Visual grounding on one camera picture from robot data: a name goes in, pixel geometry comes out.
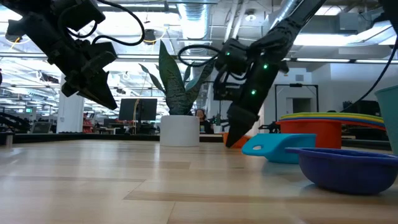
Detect blue measuring cup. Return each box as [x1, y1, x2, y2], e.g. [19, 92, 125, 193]
[279, 116, 387, 128]

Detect white round plant pot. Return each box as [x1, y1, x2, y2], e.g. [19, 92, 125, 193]
[159, 114, 201, 148]

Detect person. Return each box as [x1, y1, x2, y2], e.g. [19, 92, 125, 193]
[193, 108, 216, 135]

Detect black right camera cable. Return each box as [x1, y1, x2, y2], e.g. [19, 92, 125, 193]
[177, 44, 223, 68]

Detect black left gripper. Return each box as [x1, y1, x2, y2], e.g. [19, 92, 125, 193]
[29, 28, 119, 111]

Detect black computer monitor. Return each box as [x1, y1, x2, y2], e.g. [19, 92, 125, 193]
[118, 98, 159, 122]

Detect black metal frame stand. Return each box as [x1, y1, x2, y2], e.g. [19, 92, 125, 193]
[274, 83, 320, 114]

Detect indigo measuring cup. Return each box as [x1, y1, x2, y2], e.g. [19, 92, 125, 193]
[284, 147, 398, 196]

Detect cyan measuring cup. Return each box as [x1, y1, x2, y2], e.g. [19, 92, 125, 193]
[241, 133, 317, 165]

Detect black hanging ceiling lamp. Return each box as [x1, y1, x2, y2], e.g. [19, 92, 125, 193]
[143, 28, 157, 45]

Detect white square column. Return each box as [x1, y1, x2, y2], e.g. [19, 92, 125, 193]
[56, 73, 86, 134]

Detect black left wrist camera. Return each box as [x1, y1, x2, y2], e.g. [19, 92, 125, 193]
[89, 40, 119, 75]

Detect smooth silver ventilation duct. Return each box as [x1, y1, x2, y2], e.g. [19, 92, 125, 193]
[267, 0, 300, 29]

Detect black left camera cable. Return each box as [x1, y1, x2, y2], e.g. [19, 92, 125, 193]
[57, 0, 146, 47]

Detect ribbed silver ventilation duct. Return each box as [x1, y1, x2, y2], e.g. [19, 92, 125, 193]
[177, 2, 213, 48]

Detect black storage cabinets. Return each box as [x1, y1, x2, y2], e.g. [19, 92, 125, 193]
[342, 100, 382, 116]

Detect red measuring cup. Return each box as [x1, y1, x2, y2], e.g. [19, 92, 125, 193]
[275, 119, 387, 150]

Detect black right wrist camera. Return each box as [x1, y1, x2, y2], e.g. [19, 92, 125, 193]
[212, 69, 239, 101]

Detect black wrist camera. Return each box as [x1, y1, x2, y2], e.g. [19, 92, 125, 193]
[89, 40, 119, 75]
[212, 69, 239, 101]

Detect grey laptop screen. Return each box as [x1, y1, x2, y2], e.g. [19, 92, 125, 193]
[30, 121, 53, 134]

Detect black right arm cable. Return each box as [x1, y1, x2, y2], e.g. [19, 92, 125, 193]
[341, 36, 398, 113]

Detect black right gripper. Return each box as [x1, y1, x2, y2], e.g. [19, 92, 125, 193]
[224, 60, 280, 149]

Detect green snake plant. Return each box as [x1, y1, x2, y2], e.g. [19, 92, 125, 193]
[138, 40, 215, 116]

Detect black camera cable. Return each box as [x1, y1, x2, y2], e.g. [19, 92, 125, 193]
[177, 44, 223, 68]
[57, 0, 146, 47]

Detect orange measuring cup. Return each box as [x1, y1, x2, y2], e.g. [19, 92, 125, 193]
[221, 131, 252, 149]

